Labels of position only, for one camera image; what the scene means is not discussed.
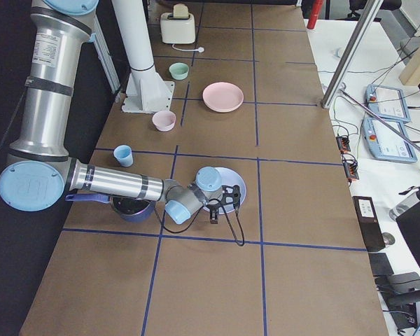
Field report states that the red cylinder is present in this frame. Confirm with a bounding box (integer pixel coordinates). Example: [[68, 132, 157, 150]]
[[307, 0, 325, 29]]

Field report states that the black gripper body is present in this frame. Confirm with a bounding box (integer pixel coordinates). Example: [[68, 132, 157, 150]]
[[204, 197, 225, 214]]

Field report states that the blue plate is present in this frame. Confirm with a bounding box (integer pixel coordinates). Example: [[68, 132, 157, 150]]
[[216, 167, 246, 205]]

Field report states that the green bowl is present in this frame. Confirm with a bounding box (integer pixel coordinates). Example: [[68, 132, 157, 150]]
[[169, 62, 189, 81]]

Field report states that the black box with label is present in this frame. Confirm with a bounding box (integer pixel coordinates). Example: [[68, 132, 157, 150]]
[[352, 196, 385, 252]]

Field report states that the near teach pendant tablet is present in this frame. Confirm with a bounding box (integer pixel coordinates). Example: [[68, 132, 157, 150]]
[[362, 117, 418, 163]]

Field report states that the grabber stick green handle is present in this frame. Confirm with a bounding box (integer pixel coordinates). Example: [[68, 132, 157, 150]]
[[339, 89, 420, 152]]

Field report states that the dark blue saucepan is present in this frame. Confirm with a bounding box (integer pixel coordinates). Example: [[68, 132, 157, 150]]
[[65, 193, 156, 223]]

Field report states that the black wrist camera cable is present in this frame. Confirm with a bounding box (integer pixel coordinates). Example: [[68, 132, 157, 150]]
[[153, 197, 246, 246]]

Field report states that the far teach pendant tablet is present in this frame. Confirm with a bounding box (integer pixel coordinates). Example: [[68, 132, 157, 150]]
[[365, 84, 411, 123]]

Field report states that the toast slice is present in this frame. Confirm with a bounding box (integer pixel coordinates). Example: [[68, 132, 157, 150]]
[[173, 3, 190, 20]]

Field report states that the aluminium frame post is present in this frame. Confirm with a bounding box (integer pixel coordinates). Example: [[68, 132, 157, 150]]
[[321, 0, 383, 109]]

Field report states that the pink bowl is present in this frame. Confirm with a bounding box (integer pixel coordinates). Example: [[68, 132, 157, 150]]
[[152, 111, 176, 132]]

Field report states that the orange black connector block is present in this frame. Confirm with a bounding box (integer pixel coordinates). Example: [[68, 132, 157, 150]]
[[336, 135, 351, 153]]

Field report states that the light blue cup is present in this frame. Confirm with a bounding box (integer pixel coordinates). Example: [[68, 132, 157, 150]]
[[113, 145, 134, 167]]

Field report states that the pink plate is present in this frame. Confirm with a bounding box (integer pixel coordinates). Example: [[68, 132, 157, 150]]
[[202, 82, 244, 113]]

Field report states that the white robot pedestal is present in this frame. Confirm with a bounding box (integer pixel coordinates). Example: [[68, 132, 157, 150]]
[[112, 0, 175, 113]]

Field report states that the teach pendant tablet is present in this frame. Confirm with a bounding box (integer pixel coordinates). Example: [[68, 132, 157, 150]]
[[362, 117, 418, 163], [365, 84, 411, 123]]

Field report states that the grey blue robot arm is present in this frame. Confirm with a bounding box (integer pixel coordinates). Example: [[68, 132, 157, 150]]
[[0, 1, 224, 224]]

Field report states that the white toaster cable with plug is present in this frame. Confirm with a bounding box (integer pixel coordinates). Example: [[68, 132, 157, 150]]
[[171, 43, 206, 54]]

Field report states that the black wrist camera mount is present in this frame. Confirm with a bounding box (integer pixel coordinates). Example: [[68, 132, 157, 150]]
[[221, 185, 242, 213]]

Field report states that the cream toaster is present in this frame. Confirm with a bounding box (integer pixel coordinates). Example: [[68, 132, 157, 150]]
[[160, 13, 196, 44]]

